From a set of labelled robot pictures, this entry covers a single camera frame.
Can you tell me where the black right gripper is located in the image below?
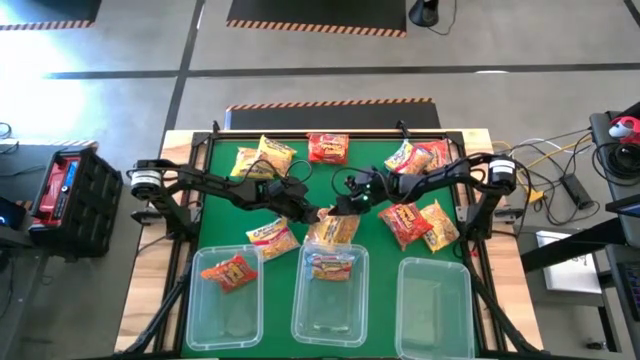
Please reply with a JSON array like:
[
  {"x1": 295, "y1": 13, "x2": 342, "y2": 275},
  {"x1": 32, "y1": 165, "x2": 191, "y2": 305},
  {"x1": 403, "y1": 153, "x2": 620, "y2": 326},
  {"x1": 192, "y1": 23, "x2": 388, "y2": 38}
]
[{"x1": 328, "y1": 168, "x2": 391, "y2": 217}]

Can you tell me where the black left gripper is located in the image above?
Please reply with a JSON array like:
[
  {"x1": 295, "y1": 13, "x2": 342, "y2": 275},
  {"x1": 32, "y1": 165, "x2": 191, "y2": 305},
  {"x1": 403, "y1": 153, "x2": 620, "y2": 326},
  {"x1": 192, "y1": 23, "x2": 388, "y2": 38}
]
[{"x1": 259, "y1": 178, "x2": 324, "y2": 225}]

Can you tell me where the yellow Maruchan chicken ramen pack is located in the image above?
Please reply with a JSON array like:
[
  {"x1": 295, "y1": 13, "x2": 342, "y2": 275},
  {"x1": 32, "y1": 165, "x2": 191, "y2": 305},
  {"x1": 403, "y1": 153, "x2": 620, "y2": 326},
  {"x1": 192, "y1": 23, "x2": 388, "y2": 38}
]
[
  {"x1": 304, "y1": 207, "x2": 361, "y2": 247},
  {"x1": 418, "y1": 199, "x2": 460, "y2": 253},
  {"x1": 255, "y1": 134, "x2": 298, "y2": 177},
  {"x1": 229, "y1": 146, "x2": 274, "y2": 180}
]

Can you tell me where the Maruchan beef ramen pack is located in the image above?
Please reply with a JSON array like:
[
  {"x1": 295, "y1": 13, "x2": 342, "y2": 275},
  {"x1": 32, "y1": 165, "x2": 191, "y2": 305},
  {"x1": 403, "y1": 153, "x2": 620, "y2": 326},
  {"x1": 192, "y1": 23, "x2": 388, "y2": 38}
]
[
  {"x1": 245, "y1": 216, "x2": 301, "y2": 262},
  {"x1": 305, "y1": 251, "x2": 356, "y2": 282},
  {"x1": 383, "y1": 139, "x2": 434, "y2": 175}
]

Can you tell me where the orange Maruchan Saucy noodle pack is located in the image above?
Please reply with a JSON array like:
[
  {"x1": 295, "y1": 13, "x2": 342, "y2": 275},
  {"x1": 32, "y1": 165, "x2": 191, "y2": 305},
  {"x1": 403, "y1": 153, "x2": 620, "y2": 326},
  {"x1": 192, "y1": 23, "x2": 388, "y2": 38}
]
[
  {"x1": 306, "y1": 132, "x2": 350, "y2": 165},
  {"x1": 417, "y1": 138, "x2": 454, "y2": 171},
  {"x1": 200, "y1": 253, "x2": 259, "y2": 294},
  {"x1": 377, "y1": 202, "x2": 434, "y2": 251}
]

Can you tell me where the clear plastic bin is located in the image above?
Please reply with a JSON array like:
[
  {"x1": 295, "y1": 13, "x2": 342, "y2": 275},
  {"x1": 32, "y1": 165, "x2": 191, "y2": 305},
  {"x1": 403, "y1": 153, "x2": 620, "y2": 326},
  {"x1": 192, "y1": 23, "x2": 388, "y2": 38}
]
[
  {"x1": 290, "y1": 243, "x2": 370, "y2": 349},
  {"x1": 185, "y1": 244, "x2": 265, "y2": 352},
  {"x1": 394, "y1": 256, "x2": 476, "y2": 360}
]

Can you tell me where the green table mat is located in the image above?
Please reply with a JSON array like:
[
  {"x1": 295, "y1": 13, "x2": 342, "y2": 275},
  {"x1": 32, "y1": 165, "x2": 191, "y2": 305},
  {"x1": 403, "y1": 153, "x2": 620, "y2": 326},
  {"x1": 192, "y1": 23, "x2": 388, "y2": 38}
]
[{"x1": 180, "y1": 137, "x2": 481, "y2": 359}]

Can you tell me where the black hazard-striped floor mat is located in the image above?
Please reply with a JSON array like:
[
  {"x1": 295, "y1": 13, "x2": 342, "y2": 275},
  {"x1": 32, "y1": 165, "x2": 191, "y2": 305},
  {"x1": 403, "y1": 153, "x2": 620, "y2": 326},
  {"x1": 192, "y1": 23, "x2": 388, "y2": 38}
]
[
  {"x1": 0, "y1": 139, "x2": 99, "y2": 206},
  {"x1": 224, "y1": 97, "x2": 442, "y2": 131},
  {"x1": 226, "y1": 0, "x2": 408, "y2": 39},
  {"x1": 0, "y1": 0, "x2": 103, "y2": 31}
]

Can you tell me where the black round stand base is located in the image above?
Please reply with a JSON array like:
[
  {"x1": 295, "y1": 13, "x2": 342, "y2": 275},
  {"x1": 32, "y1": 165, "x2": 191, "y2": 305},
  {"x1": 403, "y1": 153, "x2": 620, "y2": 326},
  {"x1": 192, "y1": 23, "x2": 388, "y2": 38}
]
[{"x1": 408, "y1": 0, "x2": 440, "y2": 27}]

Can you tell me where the black plastic crate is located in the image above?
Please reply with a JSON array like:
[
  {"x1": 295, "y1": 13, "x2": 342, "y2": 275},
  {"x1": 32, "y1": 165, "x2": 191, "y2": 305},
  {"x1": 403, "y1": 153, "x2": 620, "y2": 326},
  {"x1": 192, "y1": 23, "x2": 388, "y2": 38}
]
[{"x1": 27, "y1": 146, "x2": 125, "y2": 260}]

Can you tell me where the black power strip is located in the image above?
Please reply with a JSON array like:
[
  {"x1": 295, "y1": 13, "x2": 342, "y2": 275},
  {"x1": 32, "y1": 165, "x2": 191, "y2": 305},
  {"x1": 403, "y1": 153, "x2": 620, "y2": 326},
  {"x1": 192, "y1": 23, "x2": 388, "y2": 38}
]
[{"x1": 558, "y1": 172, "x2": 596, "y2": 211}]

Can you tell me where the black desk beam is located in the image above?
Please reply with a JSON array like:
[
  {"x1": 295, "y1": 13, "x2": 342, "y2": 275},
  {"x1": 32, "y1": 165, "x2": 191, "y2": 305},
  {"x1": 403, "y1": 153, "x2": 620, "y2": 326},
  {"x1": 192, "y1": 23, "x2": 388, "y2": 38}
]
[{"x1": 519, "y1": 218, "x2": 640, "y2": 274}]

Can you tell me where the white board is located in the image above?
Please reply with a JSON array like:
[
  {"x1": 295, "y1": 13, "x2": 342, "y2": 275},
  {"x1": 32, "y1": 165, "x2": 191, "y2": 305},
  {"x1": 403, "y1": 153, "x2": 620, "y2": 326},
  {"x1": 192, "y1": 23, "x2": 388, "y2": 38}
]
[{"x1": 534, "y1": 229, "x2": 605, "y2": 296}]

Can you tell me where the red tool case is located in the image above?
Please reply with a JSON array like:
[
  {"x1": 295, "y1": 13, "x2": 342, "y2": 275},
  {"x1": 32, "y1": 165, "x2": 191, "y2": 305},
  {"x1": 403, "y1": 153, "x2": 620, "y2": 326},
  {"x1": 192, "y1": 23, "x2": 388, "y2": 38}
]
[{"x1": 37, "y1": 155, "x2": 82, "y2": 215}]

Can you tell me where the dark grey desk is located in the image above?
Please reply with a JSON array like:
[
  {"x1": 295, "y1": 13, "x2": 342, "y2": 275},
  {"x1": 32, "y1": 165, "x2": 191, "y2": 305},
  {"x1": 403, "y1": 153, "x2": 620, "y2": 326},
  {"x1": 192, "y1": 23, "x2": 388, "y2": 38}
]
[{"x1": 588, "y1": 102, "x2": 640, "y2": 201}]

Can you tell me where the dark laptop with blue screen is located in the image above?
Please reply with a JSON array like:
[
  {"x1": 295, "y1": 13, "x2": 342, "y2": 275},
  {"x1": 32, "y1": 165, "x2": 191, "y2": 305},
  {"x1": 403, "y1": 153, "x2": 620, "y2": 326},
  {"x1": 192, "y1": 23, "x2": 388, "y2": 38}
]
[{"x1": 604, "y1": 195, "x2": 640, "y2": 220}]

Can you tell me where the red and white gadget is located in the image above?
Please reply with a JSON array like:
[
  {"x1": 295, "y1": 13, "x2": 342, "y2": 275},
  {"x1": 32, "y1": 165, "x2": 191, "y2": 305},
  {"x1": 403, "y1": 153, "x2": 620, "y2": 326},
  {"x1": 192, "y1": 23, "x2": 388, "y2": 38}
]
[{"x1": 608, "y1": 115, "x2": 640, "y2": 146}]

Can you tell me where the black keyboard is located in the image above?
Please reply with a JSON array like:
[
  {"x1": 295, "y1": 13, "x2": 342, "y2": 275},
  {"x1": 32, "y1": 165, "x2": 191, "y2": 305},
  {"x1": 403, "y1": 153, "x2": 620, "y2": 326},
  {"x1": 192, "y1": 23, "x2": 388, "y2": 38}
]
[{"x1": 615, "y1": 260, "x2": 640, "y2": 322}]

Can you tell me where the black device with blue light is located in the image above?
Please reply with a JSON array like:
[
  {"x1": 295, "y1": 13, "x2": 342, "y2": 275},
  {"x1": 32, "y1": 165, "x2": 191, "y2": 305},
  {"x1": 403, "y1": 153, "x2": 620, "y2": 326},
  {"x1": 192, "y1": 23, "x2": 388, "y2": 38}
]
[{"x1": 0, "y1": 196, "x2": 28, "y2": 232}]

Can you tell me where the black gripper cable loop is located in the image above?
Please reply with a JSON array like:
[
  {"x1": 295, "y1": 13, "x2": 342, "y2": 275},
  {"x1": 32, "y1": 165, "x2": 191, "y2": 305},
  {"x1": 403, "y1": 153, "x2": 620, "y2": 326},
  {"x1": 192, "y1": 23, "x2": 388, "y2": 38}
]
[
  {"x1": 247, "y1": 158, "x2": 315, "y2": 194},
  {"x1": 330, "y1": 166, "x2": 371, "y2": 201}
]

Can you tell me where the black aluminium table frame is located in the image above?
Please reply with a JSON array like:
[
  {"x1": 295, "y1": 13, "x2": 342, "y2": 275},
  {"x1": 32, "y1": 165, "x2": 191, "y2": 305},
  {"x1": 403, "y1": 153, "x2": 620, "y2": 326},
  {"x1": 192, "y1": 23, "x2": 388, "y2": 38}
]
[{"x1": 179, "y1": 119, "x2": 494, "y2": 359}]

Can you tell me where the black diagonal frame strut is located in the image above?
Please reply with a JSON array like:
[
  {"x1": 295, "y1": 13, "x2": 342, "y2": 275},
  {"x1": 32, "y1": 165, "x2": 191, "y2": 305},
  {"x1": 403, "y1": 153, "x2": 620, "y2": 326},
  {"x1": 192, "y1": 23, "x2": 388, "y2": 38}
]
[
  {"x1": 113, "y1": 259, "x2": 196, "y2": 359},
  {"x1": 467, "y1": 272, "x2": 544, "y2": 357}
]

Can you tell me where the yellow cable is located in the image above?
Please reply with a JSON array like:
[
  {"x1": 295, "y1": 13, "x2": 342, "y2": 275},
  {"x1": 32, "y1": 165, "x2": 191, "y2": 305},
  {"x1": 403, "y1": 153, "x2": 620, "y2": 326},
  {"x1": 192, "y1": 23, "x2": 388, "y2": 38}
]
[{"x1": 519, "y1": 135, "x2": 594, "y2": 205}]

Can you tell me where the white cable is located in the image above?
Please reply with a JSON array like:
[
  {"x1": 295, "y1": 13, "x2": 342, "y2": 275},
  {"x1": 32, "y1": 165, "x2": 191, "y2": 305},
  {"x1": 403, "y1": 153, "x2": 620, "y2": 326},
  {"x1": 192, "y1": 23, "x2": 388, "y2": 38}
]
[{"x1": 492, "y1": 137, "x2": 569, "y2": 156}]

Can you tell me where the thin black floor cable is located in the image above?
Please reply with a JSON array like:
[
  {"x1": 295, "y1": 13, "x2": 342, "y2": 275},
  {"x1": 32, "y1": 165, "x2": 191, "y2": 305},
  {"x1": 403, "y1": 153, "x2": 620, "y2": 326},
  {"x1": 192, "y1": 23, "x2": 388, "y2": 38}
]
[{"x1": 429, "y1": 0, "x2": 459, "y2": 36}]

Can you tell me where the coiled black cable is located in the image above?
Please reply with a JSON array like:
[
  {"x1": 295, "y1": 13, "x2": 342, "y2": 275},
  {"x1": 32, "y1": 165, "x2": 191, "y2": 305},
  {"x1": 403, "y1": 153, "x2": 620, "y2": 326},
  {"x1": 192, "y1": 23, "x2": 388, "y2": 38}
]
[{"x1": 592, "y1": 141, "x2": 640, "y2": 190}]

